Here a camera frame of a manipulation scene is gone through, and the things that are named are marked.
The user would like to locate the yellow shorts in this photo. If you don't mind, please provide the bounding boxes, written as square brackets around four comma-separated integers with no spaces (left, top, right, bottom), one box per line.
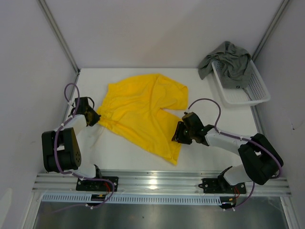
[97,73,189,165]

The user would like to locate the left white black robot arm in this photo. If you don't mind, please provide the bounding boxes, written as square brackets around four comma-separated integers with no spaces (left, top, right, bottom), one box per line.
[41,97,103,191]

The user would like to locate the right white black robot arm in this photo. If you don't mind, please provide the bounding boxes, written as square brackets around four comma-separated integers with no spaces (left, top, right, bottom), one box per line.
[172,112,284,193]

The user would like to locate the grey shorts in basket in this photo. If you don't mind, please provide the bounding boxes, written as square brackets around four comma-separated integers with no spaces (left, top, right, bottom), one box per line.
[198,41,252,89]

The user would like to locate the white plastic basket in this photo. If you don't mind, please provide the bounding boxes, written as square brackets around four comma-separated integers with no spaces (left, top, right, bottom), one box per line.
[212,61,271,108]

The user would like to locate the aluminium mounting rail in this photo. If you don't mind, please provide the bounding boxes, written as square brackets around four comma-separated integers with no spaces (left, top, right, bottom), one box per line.
[32,170,292,197]

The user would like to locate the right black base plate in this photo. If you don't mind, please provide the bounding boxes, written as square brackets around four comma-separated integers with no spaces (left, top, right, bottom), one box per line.
[198,178,247,194]

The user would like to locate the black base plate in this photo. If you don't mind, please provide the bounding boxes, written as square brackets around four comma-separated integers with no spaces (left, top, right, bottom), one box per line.
[76,177,119,192]
[198,178,247,194]

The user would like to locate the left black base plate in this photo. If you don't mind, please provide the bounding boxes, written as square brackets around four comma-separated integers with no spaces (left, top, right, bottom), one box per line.
[76,177,119,192]

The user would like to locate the white slotted cable duct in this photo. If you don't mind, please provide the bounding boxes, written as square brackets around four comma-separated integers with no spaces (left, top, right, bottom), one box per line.
[41,193,222,206]

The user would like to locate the left aluminium frame post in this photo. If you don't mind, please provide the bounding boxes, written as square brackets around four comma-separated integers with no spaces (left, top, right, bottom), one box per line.
[36,0,80,74]

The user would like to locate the aluminium frame post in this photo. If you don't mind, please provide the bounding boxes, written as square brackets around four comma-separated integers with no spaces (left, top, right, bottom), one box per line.
[36,0,80,74]
[252,0,292,62]

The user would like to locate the right aluminium frame post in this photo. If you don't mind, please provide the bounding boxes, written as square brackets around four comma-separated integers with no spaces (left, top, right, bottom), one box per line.
[252,0,292,62]

